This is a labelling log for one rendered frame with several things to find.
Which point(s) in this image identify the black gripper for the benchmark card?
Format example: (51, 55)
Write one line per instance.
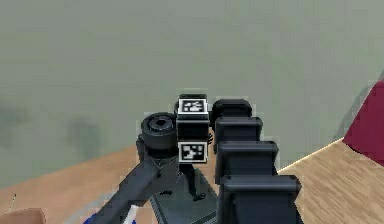
(159, 133)

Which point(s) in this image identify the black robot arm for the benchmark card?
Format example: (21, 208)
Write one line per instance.
(256, 200)

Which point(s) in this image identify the brown round object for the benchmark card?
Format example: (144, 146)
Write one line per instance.
(23, 217)

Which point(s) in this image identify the dark red sofa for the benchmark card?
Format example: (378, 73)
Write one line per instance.
(368, 133)

